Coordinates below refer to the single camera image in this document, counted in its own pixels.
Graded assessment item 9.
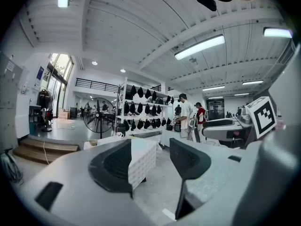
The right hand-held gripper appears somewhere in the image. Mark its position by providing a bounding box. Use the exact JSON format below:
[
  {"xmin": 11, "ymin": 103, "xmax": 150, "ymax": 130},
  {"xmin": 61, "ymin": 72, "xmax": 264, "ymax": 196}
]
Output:
[{"xmin": 202, "ymin": 97, "xmax": 277, "ymax": 148}]

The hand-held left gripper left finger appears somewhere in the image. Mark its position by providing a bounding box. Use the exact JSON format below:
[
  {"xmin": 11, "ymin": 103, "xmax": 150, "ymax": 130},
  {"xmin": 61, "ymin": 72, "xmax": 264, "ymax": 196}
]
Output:
[{"xmin": 22, "ymin": 139, "xmax": 156, "ymax": 226}]

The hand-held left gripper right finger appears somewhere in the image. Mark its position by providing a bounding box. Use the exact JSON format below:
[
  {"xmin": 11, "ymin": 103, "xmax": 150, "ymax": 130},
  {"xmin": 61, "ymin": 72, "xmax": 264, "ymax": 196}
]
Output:
[{"xmin": 169, "ymin": 137, "xmax": 247, "ymax": 221}]

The beige checkered floral tablecloth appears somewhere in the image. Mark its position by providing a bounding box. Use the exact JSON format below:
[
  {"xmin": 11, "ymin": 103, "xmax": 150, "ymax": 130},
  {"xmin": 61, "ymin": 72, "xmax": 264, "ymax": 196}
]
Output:
[{"xmin": 83, "ymin": 135, "xmax": 163, "ymax": 190}]

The large black floor fan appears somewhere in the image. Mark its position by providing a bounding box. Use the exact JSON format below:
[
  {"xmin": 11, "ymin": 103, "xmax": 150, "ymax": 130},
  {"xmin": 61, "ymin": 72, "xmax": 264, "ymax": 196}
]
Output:
[{"xmin": 82, "ymin": 97, "xmax": 116, "ymax": 140}]

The wooden step platform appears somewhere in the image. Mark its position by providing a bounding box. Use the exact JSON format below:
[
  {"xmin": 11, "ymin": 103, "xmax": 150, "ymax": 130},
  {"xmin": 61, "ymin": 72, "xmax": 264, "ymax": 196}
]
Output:
[{"xmin": 13, "ymin": 139, "xmax": 79, "ymax": 164}]

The white metal shelving rack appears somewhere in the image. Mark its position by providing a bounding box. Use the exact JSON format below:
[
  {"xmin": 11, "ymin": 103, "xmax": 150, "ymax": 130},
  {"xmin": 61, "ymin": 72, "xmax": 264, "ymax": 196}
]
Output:
[{"xmin": 115, "ymin": 77, "xmax": 174, "ymax": 136}]

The black mezzanine railing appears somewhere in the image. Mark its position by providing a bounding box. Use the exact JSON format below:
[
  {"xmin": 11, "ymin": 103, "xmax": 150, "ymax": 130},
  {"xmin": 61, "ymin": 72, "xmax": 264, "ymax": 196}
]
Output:
[{"xmin": 75, "ymin": 78, "xmax": 119, "ymax": 92}]

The clothes rack with garments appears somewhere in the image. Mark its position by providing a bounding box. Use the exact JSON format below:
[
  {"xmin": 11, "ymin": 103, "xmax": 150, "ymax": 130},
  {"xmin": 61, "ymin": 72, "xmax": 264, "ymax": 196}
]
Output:
[{"xmin": 37, "ymin": 86, "xmax": 54, "ymax": 133}]

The grey metal locker cabinet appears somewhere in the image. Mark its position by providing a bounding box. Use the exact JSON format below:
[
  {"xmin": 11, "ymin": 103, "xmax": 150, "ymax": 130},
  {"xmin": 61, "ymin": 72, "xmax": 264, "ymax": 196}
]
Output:
[{"xmin": 0, "ymin": 52, "xmax": 24, "ymax": 150}]

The white power cable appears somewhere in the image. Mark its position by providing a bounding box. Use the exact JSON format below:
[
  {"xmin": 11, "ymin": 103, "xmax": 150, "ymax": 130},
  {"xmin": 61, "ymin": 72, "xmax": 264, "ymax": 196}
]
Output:
[{"xmin": 43, "ymin": 140, "xmax": 50, "ymax": 165}]

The blue wall poster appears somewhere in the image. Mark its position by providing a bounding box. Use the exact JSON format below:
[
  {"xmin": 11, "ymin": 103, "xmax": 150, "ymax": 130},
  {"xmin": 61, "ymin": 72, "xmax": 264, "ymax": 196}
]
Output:
[{"xmin": 36, "ymin": 66, "xmax": 45, "ymax": 86}]

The black head camera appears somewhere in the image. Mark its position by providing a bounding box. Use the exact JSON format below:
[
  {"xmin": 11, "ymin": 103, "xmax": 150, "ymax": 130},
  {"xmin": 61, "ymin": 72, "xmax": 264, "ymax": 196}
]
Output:
[{"xmin": 196, "ymin": 0, "xmax": 217, "ymax": 12}]

